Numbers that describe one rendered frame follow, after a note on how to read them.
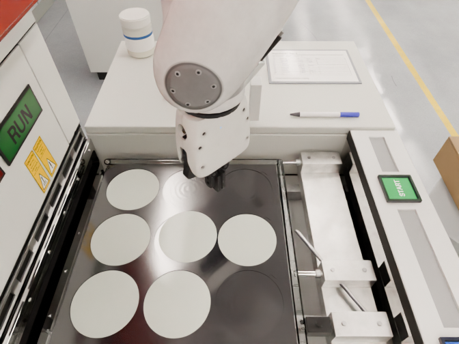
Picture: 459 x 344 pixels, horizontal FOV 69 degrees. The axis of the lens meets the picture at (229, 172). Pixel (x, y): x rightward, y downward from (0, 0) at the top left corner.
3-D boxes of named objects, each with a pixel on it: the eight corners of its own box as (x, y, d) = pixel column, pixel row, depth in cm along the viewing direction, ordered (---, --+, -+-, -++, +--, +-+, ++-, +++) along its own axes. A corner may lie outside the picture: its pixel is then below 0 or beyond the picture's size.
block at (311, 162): (300, 173, 69) (302, 163, 67) (298, 160, 72) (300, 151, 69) (339, 173, 69) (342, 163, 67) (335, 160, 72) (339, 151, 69)
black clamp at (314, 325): (304, 336, 48) (308, 331, 46) (302, 321, 50) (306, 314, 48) (329, 336, 48) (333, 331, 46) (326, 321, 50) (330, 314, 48)
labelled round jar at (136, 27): (125, 59, 83) (115, 20, 75) (130, 44, 87) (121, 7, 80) (154, 59, 83) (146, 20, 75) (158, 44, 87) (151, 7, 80)
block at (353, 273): (321, 287, 53) (325, 280, 51) (317, 267, 56) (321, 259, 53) (371, 287, 53) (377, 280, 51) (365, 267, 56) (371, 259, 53)
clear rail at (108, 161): (104, 166, 69) (102, 162, 68) (106, 161, 70) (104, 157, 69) (283, 166, 69) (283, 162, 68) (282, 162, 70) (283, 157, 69)
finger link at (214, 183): (203, 174, 47) (206, 202, 52) (220, 162, 48) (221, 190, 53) (189, 162, 48) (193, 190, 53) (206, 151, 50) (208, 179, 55)
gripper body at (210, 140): (197, 123, 36) (203, 188, 45) (261, 85, 41) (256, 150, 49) (156, 93, 40) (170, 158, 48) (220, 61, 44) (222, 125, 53)
